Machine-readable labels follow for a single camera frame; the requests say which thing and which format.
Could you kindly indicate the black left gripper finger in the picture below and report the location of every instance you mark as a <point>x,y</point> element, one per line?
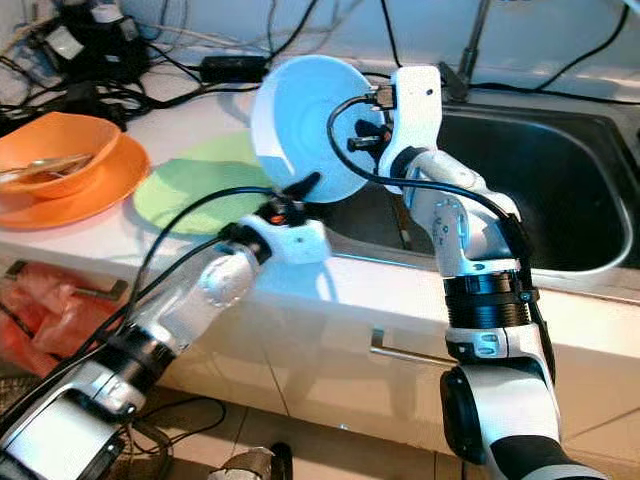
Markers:
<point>302,186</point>

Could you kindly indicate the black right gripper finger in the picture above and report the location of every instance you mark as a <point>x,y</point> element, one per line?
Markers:
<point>358,140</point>

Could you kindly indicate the white bowl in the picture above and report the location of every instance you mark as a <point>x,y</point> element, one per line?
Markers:
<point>300,125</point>

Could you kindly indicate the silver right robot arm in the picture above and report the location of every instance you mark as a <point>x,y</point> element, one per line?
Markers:
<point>490,260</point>

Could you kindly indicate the green plate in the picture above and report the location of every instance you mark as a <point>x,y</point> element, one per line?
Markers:
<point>195,185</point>

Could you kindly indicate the dark metal faucet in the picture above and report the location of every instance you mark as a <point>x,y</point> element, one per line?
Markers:
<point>475,45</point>

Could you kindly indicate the black power adapter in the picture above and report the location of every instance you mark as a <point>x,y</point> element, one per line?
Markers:
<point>233,68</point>

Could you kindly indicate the orange plate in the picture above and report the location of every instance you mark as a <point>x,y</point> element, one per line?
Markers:
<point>125,185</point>

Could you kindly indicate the stainless steel sink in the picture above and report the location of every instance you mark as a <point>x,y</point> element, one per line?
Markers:
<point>560,170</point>

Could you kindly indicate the orange bowl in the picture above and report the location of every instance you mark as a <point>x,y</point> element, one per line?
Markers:
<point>60,135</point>

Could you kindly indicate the short metal spoon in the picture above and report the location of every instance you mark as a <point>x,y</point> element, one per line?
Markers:
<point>50,165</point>

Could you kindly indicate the black charger device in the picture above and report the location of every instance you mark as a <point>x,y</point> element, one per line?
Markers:
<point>95,40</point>

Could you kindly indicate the red plastic bag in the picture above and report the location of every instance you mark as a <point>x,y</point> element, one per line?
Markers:
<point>50,315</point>

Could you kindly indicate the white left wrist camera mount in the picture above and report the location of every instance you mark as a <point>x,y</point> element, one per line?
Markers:
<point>298,242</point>

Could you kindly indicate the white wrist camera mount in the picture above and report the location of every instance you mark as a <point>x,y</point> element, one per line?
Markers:
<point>418,110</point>
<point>298,242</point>

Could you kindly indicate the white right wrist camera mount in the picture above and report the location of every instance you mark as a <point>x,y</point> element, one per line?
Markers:
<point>418,110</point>

